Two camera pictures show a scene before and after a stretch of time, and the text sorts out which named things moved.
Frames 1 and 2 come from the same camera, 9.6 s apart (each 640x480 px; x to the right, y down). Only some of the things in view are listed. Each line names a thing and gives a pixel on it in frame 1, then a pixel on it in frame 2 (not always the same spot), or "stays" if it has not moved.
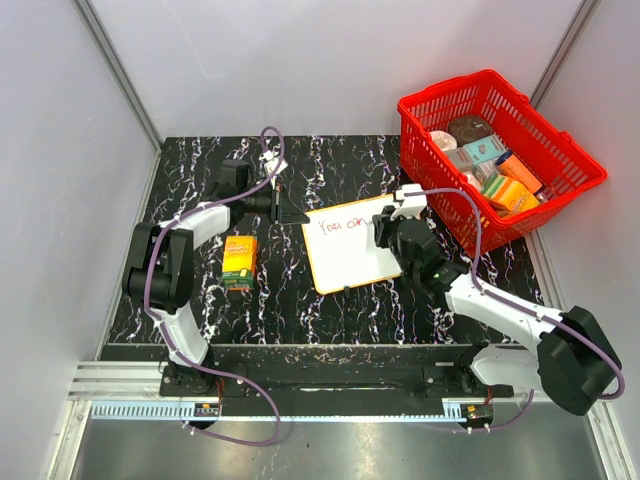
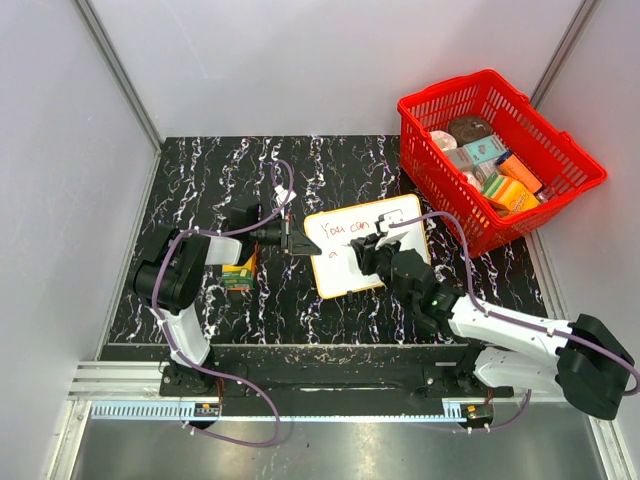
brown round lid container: (469, 128) stays
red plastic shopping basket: (483, 135) stays
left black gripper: (283, 210) to (295, 241)
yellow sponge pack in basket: (512, 195) stays
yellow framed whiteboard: (342, 245) stays
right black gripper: (382, 225) to (366, 252)
